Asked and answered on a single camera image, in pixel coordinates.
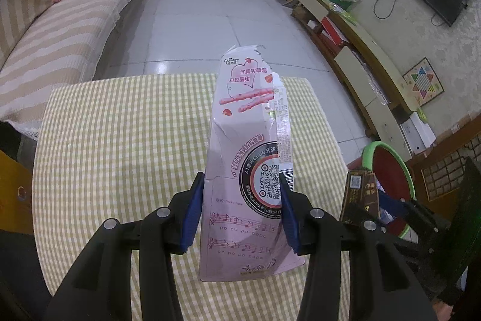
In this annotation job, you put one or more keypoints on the brown chocolate box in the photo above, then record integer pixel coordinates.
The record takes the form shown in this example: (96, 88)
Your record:
(359, 200)

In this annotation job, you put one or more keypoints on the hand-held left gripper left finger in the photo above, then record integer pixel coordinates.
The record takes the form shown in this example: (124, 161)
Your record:
(191, 214)

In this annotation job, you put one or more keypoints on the pink snack box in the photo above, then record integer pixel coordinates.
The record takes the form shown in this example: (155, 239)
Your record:
(240, 140)

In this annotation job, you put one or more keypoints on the wooden side table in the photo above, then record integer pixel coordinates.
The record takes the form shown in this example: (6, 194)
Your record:
(13, 193)

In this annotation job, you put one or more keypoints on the green rimmed red bin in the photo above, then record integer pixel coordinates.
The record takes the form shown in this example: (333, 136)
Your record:
(390, 170)

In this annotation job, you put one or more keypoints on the wooden lattice cabinet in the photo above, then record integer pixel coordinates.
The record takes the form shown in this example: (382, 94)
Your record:
(443, 170)

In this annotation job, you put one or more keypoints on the white cardboard box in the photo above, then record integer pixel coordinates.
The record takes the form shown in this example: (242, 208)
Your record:
(419, 133)

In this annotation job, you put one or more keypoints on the beige striped sofa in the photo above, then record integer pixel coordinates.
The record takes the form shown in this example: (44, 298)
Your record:
(75, 24)

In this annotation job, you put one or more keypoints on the red flat box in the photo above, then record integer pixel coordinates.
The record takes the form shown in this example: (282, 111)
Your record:
(332, 29)

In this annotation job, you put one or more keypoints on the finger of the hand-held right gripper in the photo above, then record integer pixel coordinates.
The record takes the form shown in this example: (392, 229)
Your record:
(392, 206)

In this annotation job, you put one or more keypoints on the star pattern board game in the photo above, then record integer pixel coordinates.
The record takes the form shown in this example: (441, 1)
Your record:
(424, 80)

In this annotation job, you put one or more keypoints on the long wooden television cabinet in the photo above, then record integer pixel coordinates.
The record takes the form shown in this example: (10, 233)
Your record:
(375, 54)

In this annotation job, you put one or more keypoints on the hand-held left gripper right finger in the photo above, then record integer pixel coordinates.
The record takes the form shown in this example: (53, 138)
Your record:
(289, 221)

